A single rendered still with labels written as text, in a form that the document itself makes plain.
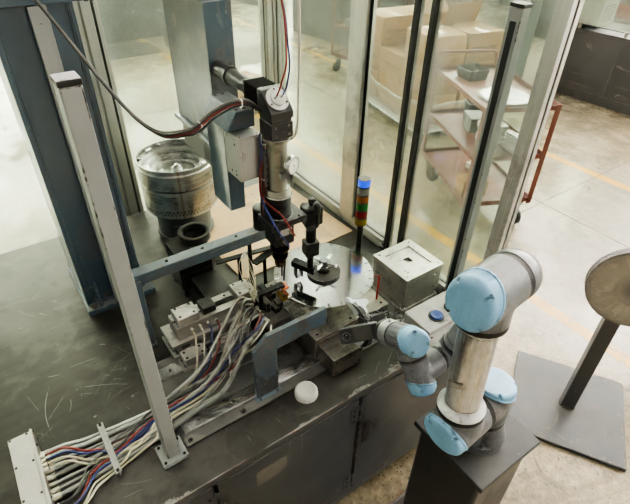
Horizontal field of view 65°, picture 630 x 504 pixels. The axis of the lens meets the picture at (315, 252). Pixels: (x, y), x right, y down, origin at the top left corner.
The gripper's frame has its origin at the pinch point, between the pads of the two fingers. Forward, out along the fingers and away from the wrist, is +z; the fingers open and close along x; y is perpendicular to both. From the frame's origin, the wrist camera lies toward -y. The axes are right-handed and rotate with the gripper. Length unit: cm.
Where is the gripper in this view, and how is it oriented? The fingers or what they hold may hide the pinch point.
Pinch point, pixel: (348, 321)
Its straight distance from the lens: 157.3
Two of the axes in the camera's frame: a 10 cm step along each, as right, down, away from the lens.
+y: 9.0, -2.4, 3.6
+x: -2.1, -9.7, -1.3
